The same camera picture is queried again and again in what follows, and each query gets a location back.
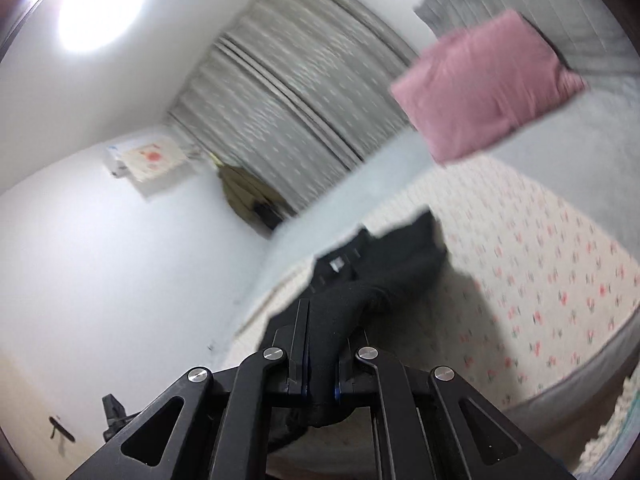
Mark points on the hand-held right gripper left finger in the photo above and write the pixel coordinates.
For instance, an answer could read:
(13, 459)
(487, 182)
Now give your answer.
(298, 355)

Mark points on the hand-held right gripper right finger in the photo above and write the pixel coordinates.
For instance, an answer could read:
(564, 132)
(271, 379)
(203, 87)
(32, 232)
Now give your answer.
(345, 360)

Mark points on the black garment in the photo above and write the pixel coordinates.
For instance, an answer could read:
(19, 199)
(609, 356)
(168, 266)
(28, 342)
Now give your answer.
(372, 275)

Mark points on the olive green jacket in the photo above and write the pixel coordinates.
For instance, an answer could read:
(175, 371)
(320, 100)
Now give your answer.
(250, 195)

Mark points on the floral bed sheet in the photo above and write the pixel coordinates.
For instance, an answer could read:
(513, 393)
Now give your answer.
(510, 285)

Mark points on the black tripod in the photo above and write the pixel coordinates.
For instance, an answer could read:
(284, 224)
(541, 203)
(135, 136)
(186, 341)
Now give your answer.
(114, 417)

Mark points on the white air conditioner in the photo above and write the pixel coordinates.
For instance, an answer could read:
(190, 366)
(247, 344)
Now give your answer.
(147, 162)

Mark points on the light grey blanket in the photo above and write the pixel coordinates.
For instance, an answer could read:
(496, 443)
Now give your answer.
(500, 160)

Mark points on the grey patterned curtain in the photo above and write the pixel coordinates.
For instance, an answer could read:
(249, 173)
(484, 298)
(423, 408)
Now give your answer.
(305, 95)

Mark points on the pink pillow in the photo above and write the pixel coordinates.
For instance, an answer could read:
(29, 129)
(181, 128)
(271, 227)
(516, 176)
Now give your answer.
(487, 85)

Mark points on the round ceiling lamp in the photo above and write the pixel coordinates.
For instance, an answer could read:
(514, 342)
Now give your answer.
(101, 6)

